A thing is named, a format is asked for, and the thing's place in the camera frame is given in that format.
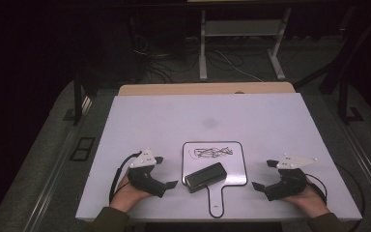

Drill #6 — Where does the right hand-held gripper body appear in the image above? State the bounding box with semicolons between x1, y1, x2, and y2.
263;154;319;203

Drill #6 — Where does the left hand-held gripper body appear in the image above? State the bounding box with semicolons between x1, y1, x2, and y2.
127;148;168;198

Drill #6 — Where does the person's left hand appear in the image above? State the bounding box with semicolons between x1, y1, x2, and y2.
109;169;153;214

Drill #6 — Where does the person's right hand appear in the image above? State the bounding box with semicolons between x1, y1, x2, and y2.
281;178;331;218

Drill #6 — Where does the black whiteboard eraser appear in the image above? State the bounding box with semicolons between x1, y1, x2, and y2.
184;161;228;194

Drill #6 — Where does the wooden table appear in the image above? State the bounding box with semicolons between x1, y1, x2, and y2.
118;81;297;97

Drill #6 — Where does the black metal stand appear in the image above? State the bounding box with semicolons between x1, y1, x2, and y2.
62;72;93;127
337;72;365;126

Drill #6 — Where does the white metal stand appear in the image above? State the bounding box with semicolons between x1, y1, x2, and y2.
198;7;293;82

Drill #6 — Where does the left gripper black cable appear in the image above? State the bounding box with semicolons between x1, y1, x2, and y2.
108;150;143;205

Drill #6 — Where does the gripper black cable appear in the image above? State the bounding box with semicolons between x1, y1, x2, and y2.
108;150;143;205
303;162;367;232

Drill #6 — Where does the small whiteboard with handle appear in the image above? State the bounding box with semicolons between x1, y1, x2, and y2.
182;140;248;219

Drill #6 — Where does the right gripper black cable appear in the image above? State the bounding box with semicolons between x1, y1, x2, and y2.
303;162;367;232

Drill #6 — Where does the black floor frame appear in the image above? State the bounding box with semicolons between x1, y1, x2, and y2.
70;136;97;162

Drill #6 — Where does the metal floor rail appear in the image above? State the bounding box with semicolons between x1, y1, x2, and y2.
322;95;371;209
21;96;94;232

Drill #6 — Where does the tangle of black floor cables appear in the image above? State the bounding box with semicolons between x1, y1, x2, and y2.
130;33;204;85

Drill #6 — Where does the white floor cable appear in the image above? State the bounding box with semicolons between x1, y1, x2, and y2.
217;48;266;83

